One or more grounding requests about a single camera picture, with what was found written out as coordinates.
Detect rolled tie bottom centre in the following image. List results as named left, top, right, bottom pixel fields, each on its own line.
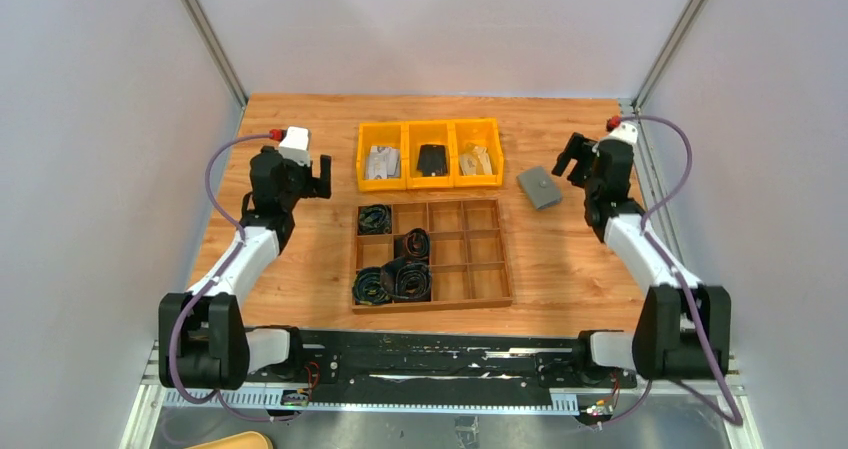
left=380, top=258, right=433, bottom=303

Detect rolled tie top left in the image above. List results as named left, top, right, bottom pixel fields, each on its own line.
left=357, top=204, right=392, bottom=235

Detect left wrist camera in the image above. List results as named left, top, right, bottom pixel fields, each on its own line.
left=277, top=126, right=312, bottom=167

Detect white cards in bin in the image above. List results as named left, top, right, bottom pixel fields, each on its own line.
left=364, top=145, right=401, bottom=180

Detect rolled tie bottom left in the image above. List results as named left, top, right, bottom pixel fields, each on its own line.
left=352, top=267, right=391, bottom=306

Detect rolled tie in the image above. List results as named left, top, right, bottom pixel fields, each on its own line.
left=393, top=228, right=431, bottom=264
left=380, top=258, right=433, bottom=303
left=352, top=267, right=391, bottom=306
left=357, top=204, right=392, bottom=235

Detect yellow three-bin tray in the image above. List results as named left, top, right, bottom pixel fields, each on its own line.
left=356, top=118, right=505, bottom=192

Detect rolled tie middle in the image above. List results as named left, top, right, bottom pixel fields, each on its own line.
left=393, top=228, right=431, bottom=264

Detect black card wallet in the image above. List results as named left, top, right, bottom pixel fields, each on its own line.
left=416, top=144, right=449, bottom=177

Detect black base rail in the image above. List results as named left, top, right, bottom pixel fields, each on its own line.
left=247, top=330, right=637, bottom=410

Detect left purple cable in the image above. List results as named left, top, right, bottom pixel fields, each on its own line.
left=167, top=129, right=303, bottom=423

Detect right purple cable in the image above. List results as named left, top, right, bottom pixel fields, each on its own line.
left=599, top=115, right=745, bottom=427

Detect purple cable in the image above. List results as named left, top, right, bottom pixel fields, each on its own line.
left=167, top=129, right=303, bottom=423
left=599, top=115, right=745, bottom=427

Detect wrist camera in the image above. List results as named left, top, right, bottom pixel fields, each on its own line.
left=599, top=121, right=639, bottom=146
left=277, top=126, right=312, bottom=167

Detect grey card holder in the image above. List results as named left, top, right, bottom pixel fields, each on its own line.
left=517, top=166, right=563, bottom=211

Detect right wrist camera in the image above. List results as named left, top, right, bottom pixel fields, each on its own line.
left=599, top=121, right=639, bottom=146

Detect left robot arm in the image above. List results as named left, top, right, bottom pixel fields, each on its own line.
left=158, top=146, right=332, bottom=391

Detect beige cards in bin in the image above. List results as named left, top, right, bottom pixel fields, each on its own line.
left=459, top=143, right=494, bottom=176

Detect wooden compartment tray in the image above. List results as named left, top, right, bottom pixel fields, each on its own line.
left=350, top=198, right=514, bottom=314

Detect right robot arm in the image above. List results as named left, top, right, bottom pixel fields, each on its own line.
left=552, top=133, right=731, bottom=387

